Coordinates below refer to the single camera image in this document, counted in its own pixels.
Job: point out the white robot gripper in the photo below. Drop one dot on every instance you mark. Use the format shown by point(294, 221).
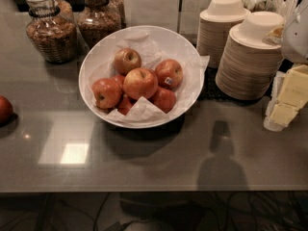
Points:
point(296, 38)

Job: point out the red apple with sticker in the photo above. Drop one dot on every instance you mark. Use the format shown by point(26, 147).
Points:
point(169, 73)

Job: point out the large white bowl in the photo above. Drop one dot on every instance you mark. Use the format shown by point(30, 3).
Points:
point(96, 58)

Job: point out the red apple front right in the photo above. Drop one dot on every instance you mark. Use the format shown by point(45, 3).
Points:
point(163, 99)

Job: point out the red apple centre top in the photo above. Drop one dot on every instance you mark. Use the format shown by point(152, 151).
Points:
point(140, 82)

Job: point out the white paper bowl liner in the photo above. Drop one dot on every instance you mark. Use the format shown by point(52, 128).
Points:
point(144, 48)

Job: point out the red apple at back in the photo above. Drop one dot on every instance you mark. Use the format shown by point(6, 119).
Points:
point(126, 59)

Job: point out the red apple bottom front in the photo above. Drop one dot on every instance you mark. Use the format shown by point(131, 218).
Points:
point(125, 104)

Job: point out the small red apple middle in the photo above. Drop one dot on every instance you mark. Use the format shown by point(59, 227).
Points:
point(119, 79)

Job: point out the red apple left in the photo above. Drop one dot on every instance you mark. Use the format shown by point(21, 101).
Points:
point(107, 93)

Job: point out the red apple on table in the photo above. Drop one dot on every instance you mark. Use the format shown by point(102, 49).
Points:
point(6, 109)

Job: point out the rear stack paper bowls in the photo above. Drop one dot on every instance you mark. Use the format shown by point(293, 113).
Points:
point(214, 25)

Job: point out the white box left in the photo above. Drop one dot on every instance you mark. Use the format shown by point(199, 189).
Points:
point(162, 13)

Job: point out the glass granola jar right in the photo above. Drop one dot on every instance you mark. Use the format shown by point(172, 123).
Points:
point(98, 19)

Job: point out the glass granola jar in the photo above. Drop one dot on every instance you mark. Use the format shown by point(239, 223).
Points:
point(53, 35)
point(98, 19)

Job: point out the glass granola jar left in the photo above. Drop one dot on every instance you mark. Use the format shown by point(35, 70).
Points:
point(53, 35)

